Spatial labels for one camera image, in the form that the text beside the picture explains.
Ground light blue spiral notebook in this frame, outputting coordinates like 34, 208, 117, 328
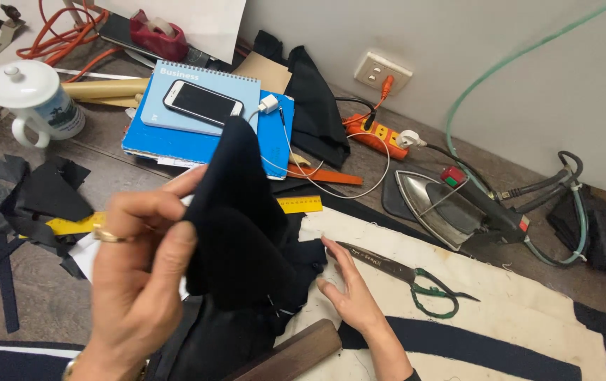
139, 59, 262, 137

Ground steam iron with black handle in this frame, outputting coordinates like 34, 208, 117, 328
395, 166, 531, 253

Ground green steam hose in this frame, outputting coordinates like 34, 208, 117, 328
445, 0, 606, 267

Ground black folded cloth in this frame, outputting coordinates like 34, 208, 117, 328
252, 30, 352, 170

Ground person's left hand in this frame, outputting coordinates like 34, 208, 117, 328
77, 164, 209, 381

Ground blue folder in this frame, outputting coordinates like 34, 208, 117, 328
121, 74, 296, 181

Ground dark iron rest mat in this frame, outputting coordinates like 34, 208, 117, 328
380, 168, 431, 223

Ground black iron cable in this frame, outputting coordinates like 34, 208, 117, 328
426, 143, 585, 215

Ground orange power strip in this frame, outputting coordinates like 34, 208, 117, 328
344, 113, 410, 161

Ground gold wristwatch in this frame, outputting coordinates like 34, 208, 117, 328
62, 353, 80, 381

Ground navy cloth with white stripe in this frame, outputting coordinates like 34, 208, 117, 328
0, 338, 86, 381

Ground white charger adapter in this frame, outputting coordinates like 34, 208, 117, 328
257, 93, 281, 115

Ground gold finger ring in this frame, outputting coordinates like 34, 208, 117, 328
93, 224, 135, 244

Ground white plug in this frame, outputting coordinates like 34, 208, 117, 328
396, 129, 428, 150

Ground tan paper roll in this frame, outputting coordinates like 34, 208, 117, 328
62, 77, 151, 108

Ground heap of black fabric scraps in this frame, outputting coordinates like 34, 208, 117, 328
0, 153, 95, 335

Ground orange ruler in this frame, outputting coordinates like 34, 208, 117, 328
286, 162, 364, 186

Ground black fabric piece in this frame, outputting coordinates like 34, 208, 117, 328
183, 116, 330, 314

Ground black garment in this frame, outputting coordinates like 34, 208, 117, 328
159, 239, 331, 381

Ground white ironing cloth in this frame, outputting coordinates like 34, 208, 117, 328
275, 205, 606, 381

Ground black tablet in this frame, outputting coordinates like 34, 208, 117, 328
97, 11, 215, 68

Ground white lidded mug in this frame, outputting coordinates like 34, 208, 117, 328
0, 59, 86, 149

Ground white smartphone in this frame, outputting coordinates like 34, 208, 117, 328
162, 79, 245, 128

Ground brown cardboard piece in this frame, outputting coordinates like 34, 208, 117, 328
231, 51, 293, 96

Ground white paper sheet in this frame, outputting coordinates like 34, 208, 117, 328
93, 0, 249, 66

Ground yellow ruler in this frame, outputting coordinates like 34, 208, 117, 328
44, 195, 324, 237

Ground green-handled tailor scissors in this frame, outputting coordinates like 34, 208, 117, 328
335, 241, 481, 320

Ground person's right hand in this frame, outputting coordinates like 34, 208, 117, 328
316, 236, 388, 339

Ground orange extension cable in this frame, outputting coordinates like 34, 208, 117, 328
16, 0, 125, 84

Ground red tape dispenser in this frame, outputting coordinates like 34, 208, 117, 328
129, 9, 190, 63

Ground white charging cable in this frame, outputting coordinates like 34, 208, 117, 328
246, 107, 391, 201

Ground white wall socket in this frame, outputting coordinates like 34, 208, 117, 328
354, 51, 414, 97

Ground brown wooden block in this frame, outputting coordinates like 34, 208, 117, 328
222, 318, 344, 381

